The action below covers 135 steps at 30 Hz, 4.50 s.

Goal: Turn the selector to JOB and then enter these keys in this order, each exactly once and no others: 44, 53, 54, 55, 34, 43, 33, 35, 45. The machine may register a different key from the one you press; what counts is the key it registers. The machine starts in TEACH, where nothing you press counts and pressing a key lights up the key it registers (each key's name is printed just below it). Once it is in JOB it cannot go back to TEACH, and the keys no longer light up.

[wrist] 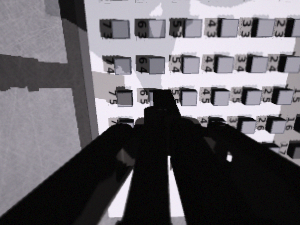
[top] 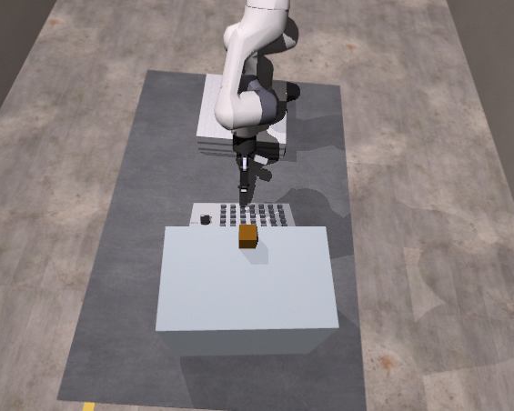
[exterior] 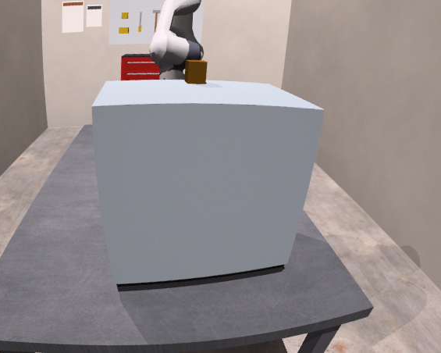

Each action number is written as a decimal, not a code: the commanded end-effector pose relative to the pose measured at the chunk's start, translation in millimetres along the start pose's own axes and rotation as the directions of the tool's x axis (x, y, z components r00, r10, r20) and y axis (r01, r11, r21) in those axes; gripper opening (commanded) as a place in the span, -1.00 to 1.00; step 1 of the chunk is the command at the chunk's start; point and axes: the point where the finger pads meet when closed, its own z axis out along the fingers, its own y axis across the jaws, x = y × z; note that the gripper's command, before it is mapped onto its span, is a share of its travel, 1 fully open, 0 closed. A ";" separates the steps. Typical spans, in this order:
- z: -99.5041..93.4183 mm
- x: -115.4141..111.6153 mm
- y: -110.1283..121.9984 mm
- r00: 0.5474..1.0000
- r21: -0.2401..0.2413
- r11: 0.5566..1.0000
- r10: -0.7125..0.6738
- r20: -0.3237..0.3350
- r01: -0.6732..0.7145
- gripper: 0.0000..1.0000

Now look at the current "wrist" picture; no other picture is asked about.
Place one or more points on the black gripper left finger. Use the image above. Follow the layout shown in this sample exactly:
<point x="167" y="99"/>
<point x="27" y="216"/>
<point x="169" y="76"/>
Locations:
<point x="81" y="191"/>

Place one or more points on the grey box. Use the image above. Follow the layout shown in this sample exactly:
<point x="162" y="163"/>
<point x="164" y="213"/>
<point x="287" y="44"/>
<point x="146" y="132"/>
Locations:
<point x="204" y="47"/>

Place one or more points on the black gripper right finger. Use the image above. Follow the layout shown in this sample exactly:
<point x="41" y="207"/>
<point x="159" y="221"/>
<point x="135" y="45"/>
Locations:
<point x="268" y="183"/>

